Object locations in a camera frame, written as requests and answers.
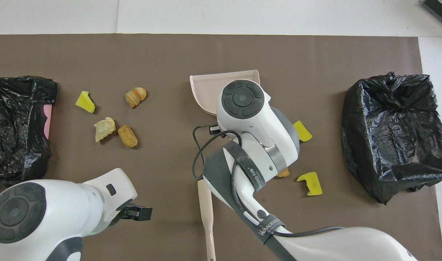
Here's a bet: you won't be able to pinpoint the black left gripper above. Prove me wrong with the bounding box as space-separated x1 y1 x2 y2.
114 203 153 227

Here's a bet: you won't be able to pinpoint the beige plastic dustpan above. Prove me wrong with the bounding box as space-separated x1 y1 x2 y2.
189 70 261 116

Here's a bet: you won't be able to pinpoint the beige hand brush black bristles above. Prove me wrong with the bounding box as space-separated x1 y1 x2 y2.
197 179 217 261

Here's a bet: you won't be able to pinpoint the brown bread roll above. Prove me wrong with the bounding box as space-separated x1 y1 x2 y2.
118 125 138 148

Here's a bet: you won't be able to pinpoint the yellow sponge chunk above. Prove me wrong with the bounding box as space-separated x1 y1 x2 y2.
293 120 313 142

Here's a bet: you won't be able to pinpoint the pale ridged bread piece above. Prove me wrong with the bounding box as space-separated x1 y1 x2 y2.
94 117 116 143

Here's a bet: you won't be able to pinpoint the notched yellow sponge piece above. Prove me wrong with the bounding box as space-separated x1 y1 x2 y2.
296 172 323 196

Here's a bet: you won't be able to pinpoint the yellow sponge wedge green edge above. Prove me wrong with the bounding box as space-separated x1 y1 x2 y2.
75 91 96 113

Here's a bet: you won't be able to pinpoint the bin lined with black bag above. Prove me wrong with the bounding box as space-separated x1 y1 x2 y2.
341 71 442 205

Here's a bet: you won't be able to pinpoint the brown paper table mat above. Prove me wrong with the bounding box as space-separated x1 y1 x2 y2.
0 34 442 261

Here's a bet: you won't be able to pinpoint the right black garbage bag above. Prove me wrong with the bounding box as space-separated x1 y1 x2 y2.
0 75 58 189

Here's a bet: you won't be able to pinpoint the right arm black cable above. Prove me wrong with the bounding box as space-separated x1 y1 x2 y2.
192 125 347 238

